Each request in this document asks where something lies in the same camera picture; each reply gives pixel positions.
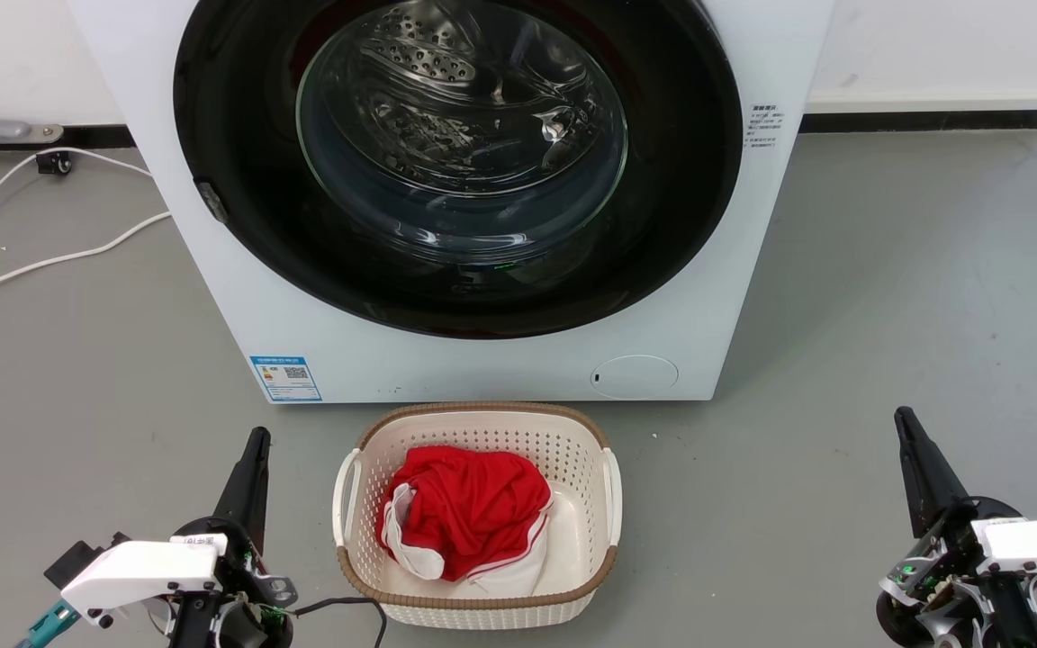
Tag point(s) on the cream perforated laundry basket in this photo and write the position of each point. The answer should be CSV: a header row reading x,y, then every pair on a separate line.
x,y
586,531

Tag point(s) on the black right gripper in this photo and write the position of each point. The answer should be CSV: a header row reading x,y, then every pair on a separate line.
x,y
951,558

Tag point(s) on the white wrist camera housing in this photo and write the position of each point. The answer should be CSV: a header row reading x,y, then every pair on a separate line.
x,y
1036,544
145,569

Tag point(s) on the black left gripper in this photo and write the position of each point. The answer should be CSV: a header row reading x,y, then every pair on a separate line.
x,y
244,585

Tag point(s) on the round white filter cover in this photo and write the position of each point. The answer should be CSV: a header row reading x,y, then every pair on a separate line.
x,y
635,376

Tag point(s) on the white front-load washing machine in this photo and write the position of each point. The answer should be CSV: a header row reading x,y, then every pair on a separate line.
x,y
446,364

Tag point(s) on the black round glass washer door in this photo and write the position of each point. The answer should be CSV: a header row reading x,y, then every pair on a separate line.
x,y
680,207

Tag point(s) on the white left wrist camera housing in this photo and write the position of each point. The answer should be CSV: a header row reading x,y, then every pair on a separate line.
x,y
145,569

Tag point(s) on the red and white garment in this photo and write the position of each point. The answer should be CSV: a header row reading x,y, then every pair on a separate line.
x,y
473,508

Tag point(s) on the blue energy label sticker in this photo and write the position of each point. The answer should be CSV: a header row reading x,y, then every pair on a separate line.
x,y
286,378

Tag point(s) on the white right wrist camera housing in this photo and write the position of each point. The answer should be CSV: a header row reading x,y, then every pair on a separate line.
x,y
1036,544

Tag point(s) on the black text sticker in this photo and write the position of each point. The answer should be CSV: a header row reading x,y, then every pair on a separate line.
x,y
763,126

